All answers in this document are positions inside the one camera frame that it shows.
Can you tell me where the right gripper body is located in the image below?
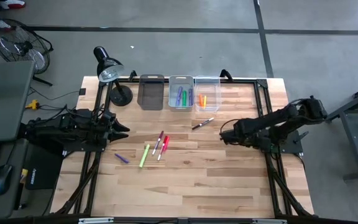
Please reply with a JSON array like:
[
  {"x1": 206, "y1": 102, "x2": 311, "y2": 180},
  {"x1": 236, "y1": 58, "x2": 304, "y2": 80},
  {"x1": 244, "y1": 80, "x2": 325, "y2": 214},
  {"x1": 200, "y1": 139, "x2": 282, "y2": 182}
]
[{"x1": 219, "y1": 121, "x2": 245, "y2": 146}]

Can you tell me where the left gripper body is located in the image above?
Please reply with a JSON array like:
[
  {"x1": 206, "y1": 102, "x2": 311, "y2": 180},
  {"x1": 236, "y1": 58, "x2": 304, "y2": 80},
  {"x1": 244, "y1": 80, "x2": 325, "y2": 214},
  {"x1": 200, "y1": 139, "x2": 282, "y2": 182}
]
[{"x1": 99, "y1": 110, "x2": 118, "y2": 145}]

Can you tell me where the thin dark purple marker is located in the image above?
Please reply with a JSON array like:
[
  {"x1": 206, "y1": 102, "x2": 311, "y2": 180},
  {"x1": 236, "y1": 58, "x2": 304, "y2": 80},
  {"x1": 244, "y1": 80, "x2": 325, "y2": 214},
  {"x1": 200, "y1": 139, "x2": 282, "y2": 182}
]
[{"x1": 114, "y1": 152, "x2": 130, "y2": 164}]

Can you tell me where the light green highlighter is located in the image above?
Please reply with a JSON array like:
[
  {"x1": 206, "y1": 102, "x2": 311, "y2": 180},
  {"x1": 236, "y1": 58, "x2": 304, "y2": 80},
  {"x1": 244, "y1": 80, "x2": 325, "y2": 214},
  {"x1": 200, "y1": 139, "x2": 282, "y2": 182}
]
[{"x1": 139, "y1": 143, "x2": 151, "y2": 169}]

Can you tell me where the black and white marker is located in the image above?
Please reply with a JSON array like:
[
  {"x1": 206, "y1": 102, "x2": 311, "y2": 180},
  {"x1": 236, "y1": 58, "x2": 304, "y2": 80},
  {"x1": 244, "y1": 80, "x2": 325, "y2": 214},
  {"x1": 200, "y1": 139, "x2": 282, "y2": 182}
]
[{"x1": 191, "y1": 116, "x2": 215, "y2": 131}]

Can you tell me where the maroon-capped white marker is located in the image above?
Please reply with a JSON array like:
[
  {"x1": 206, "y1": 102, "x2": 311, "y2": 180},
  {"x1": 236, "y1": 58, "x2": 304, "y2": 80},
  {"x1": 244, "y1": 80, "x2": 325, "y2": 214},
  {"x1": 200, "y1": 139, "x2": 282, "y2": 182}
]
[{"x1": 152, "y1": 130, "x2": 165, "y2": 156}]

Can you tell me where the red-capped white marker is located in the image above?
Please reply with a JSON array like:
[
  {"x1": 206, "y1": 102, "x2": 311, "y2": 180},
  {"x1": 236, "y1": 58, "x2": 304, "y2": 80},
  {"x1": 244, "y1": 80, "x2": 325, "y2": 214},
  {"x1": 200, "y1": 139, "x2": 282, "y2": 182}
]
[{"x1": 157, "y1": 141, "x2": 167, "y2": 162}]

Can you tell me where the smoky dark translucent bin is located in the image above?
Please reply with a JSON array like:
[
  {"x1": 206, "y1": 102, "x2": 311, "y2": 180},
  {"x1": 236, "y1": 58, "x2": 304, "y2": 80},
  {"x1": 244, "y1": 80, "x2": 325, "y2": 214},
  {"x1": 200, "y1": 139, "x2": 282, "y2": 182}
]
[{"x1": 137, "y1": 73, "x2": 165, "y2": 111}]

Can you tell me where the clear plastic bin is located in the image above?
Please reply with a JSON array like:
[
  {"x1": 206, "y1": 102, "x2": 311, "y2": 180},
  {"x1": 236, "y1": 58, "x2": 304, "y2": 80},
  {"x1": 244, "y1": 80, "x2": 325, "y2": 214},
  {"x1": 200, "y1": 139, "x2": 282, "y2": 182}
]
[{"x1": 194, "y1": 75, "x2": 222, "y2": 113}]

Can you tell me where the black desk lamp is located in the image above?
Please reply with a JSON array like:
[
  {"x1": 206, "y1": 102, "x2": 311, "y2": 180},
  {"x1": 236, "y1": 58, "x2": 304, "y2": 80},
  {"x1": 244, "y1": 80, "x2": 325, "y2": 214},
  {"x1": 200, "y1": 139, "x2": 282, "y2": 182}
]
[{"x1": 93, "y1": 45, "x2": 134, "y2": 107}]

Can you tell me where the opaque light grey bin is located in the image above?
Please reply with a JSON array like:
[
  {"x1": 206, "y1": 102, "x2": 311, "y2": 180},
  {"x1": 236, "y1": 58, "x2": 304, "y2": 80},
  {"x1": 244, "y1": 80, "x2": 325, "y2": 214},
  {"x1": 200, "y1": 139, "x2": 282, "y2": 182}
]
[{"x1": 168, "y1": 75, "x2": 195, "y2": 112}]

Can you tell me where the black pad with logo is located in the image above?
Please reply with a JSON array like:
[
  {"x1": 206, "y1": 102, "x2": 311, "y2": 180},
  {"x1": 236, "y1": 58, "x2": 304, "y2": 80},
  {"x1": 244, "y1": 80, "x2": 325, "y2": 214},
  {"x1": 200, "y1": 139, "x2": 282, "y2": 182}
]
[{"x1": 24, "y1": 143, "x2": 64, "y2": 191}]

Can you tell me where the yellow power plug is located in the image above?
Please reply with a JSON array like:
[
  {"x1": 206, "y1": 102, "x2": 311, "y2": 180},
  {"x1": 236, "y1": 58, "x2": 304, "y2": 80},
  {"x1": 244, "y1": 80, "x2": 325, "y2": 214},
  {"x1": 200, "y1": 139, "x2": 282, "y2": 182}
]
[{"x1": 25, "y1": 99, "x2": 40, "y2": 111}]

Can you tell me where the grey laptop computer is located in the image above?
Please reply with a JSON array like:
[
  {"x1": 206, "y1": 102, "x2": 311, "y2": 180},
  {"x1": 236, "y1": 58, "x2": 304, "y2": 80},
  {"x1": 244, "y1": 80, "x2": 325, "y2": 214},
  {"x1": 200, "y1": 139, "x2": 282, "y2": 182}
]
[{"x1": 0, "y1": 60, "x2": 36, "y2": 177}]

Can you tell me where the black computer mouse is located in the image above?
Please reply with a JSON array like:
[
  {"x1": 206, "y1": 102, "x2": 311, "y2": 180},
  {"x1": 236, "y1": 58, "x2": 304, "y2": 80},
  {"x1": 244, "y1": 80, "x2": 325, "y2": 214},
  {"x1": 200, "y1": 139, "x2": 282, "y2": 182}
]
[{"x1": 0, "y1": 164, "x2": 14, "y2": 197}]

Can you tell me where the black floor fan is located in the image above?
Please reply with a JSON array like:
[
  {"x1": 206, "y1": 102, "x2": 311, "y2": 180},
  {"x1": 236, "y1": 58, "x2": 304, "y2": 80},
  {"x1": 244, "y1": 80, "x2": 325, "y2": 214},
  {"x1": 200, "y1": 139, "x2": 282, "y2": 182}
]
[{"x1": 0, "y1": 17, "x2": 55, "y2": 87}]

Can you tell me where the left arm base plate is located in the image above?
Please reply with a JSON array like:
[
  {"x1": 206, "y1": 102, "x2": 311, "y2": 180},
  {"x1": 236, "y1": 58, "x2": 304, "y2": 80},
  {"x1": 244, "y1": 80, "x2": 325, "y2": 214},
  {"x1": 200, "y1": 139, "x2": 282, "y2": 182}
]
[{"x1": 62, "y1": 133, "x2": 108, "y2": 153}]

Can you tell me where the black aluminium table frame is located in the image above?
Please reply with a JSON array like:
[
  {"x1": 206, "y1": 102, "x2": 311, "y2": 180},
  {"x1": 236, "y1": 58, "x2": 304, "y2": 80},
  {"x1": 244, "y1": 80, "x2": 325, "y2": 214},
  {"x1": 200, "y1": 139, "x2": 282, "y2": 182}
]
[{"x1": 50, "y1": 68, "x2": 316, "y2": 218}]

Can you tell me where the black floor cable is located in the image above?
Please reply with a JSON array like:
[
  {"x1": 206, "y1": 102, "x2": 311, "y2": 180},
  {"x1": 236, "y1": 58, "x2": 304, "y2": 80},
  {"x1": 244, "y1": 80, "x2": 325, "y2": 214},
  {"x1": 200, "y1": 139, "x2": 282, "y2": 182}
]
[{"x1": 28, "y1": 86, "x2": 83, "y2": 114}]

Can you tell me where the silver metal bracket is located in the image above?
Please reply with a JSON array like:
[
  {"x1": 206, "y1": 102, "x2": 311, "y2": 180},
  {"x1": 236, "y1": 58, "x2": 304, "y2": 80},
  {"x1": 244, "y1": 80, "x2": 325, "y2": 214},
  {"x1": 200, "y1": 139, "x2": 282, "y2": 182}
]
[
  {"x1": 78, "y1": 217, "x2": 115, "y2": 224},
  {"x1": 252, "y1": 218, "x2": 288, "y2": 224}
]

